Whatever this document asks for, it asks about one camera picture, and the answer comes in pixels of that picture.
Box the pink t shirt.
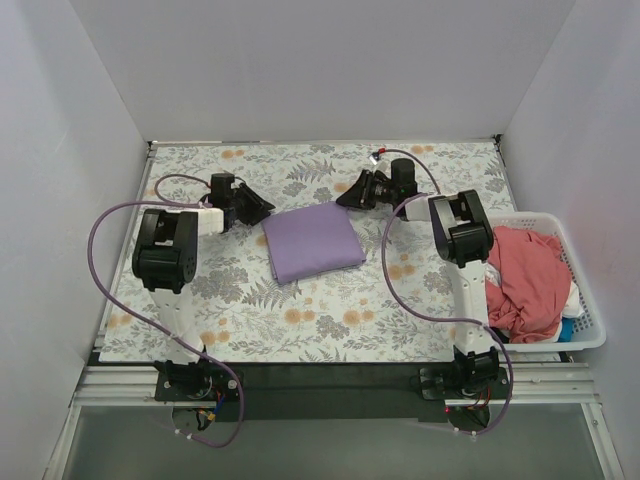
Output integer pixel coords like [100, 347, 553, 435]
[486, 226, 572, 344]

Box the aluminium table frame rail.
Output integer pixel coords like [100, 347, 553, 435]
[42, 139, 626, 480]

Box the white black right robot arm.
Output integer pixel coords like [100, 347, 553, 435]
[336, 150, 505, 400]

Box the white plastic laundry basket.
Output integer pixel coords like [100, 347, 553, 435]
[487, 211, 606, 353]

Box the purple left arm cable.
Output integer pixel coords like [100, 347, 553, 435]
[87, 174, 246, 447]

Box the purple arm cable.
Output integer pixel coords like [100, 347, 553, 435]
[372, 148, 514, 439]
[87, 174, 246, 447]

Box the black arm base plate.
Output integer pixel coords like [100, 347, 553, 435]
[153, 361, 510, 423]

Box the blue garment in basket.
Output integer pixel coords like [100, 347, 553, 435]
[556, 317, 574, 343]

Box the purple t shirt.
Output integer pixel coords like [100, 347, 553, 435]
[262, 202, 366, 285]

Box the white garment in basket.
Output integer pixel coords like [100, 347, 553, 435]
[562, 282, 584, 319]

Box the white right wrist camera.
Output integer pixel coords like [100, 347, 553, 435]
[369, 148, 386, 172]

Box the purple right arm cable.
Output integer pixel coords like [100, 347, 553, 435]
[372, 148, 514, 439]

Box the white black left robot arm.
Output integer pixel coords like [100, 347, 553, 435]
[132, 173, 275, 400]

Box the floral patterned table mat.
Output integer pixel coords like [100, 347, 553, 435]
[98, 142, 519, 364]

